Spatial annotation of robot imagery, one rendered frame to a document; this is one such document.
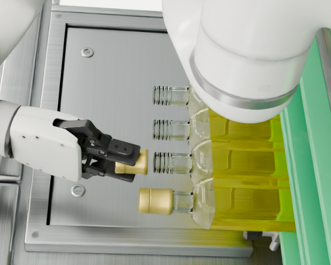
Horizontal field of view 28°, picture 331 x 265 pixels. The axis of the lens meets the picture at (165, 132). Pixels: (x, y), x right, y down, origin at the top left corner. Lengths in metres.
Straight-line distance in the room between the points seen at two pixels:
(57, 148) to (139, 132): 0.25
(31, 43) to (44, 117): 0.35
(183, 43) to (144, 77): 0.55
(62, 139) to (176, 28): 0.29
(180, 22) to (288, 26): 0.15
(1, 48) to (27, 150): 0.16
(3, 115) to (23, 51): 0.31
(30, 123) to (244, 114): 0.39
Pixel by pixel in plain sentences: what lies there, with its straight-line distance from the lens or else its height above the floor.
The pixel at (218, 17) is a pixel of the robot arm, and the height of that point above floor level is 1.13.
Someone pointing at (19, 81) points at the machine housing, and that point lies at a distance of 1.16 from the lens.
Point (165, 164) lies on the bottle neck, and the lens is 0.89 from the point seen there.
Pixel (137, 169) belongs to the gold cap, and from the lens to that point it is 0.89.
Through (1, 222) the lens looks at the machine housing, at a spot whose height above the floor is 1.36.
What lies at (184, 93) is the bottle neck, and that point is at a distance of 0.96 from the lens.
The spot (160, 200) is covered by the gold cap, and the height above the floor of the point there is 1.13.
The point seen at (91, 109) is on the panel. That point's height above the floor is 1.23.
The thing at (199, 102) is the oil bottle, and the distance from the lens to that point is 0.95.
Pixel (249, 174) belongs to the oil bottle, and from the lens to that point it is 0.89.
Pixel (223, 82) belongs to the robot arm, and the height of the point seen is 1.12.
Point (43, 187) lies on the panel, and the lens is 1.02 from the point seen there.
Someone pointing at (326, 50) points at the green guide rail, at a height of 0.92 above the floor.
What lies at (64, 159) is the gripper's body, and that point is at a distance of 0.89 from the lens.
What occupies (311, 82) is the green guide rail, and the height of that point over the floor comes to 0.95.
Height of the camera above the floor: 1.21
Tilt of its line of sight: 5 degrees down
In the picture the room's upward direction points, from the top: 87 degrees counter-clockwise
